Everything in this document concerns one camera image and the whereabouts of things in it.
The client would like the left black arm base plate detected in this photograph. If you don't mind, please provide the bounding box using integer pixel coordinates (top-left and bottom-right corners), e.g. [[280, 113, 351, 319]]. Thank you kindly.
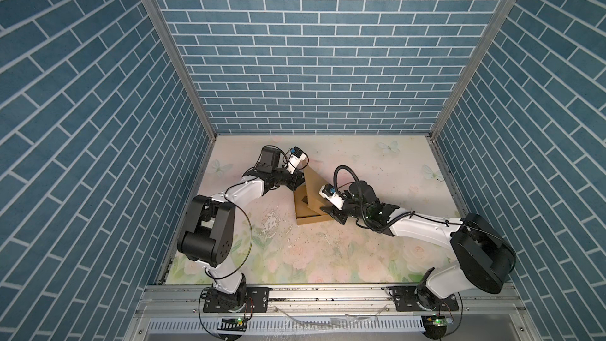
[[201, 287, 270, 314]]

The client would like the left green circuit board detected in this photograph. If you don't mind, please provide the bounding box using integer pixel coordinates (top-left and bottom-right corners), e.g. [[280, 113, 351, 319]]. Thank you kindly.
[[217, 317, 249, 333]]

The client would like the right green circuit board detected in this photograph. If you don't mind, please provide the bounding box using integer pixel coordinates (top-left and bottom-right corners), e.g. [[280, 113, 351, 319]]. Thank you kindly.
[[422, 316, 452, 331]]

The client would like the brown cardboard box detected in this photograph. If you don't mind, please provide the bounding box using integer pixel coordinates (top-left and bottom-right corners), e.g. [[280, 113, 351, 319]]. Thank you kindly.
[[294, 167, 333, 226]]

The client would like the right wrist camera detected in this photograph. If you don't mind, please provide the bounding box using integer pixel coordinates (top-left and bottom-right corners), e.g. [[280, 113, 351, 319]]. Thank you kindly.
[[319, 184, 345, 210]]

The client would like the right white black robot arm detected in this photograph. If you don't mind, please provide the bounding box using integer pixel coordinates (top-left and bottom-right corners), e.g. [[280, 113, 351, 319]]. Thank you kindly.
[[319, 181, 517, 310]]

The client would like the white slotted cable duct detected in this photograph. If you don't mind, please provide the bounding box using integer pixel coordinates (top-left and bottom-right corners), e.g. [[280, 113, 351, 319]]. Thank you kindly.
[[148, 316, 425, 336]]

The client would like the aluminium mounting rail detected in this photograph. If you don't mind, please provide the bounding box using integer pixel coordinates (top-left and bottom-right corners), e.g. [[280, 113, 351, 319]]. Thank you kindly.
[[135, 284, 527, 317]]

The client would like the green circuit board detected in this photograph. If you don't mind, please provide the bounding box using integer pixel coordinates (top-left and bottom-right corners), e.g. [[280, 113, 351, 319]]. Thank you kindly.
[[217, 317, 249, 333], [422, 316, 452, 331]]

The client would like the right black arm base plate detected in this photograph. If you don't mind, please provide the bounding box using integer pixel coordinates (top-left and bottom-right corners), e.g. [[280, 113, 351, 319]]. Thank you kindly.
[[385, 285, 460, 313]]

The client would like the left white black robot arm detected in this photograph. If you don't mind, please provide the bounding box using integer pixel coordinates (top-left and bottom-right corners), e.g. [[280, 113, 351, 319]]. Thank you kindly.
[[177, 145, 309, 300]]

